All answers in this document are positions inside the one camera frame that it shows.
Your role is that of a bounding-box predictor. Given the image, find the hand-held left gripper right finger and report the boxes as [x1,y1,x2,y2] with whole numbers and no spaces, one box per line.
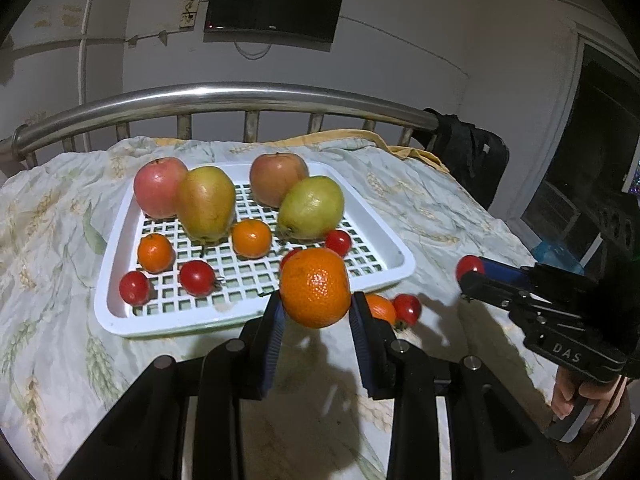
[348,292,573,480]

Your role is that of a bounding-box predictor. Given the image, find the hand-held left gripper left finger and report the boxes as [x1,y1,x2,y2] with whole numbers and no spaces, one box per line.
[57,291,287,480]

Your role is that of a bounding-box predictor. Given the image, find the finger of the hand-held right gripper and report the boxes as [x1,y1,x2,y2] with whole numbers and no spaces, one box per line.
[458,272,551,322]
[478,257,539,288]

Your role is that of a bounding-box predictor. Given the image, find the white plastic grid tray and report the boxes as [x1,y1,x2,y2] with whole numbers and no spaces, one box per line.
[94,162,417,338]

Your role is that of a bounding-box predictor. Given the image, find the orange tangerine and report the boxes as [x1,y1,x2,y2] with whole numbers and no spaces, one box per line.
[137,233,176,274]
[231,219,273,260]
[364,294,397,326]
[279,247,352,329]

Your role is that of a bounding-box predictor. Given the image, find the large orange-red apple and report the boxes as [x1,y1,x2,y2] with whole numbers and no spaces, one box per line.
[249,152,309,209]

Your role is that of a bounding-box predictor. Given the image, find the pink-red apple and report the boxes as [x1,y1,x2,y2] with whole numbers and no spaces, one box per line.
[133,157,191,220]

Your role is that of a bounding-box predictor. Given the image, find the person's right forearm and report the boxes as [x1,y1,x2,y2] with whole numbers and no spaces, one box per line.
[565,380,640,478]

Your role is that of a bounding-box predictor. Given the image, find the person's right hand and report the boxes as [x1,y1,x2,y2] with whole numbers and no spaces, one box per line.
[551,369,615,427]

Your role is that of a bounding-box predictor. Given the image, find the blue plastic bag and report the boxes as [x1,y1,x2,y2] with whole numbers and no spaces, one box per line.
[532,240,583,273]

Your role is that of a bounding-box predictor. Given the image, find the black bag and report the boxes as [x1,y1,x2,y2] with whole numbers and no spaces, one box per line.
[424,107,510,211]

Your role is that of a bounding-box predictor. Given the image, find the dark window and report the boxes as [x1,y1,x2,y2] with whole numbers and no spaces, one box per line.
[520,25,640,261]

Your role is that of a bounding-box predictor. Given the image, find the reddish green pear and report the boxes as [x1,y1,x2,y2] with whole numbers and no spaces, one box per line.
[175,166,237,243]

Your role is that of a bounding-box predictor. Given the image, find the thin wall wire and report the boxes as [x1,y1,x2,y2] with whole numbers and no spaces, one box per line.
[340,15,471,78]

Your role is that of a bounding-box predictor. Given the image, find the metal bed rail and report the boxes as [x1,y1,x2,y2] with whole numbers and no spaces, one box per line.
[0,82,441,168]

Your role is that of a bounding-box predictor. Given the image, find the television cable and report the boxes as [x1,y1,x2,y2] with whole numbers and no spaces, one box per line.
[235,40,273,61]

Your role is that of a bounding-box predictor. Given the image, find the white wall pipe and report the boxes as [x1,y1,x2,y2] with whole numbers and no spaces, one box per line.
[0,0,126,151]

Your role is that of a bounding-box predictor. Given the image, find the black wall television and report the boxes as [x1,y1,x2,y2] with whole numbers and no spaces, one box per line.
[203,0,347,43]

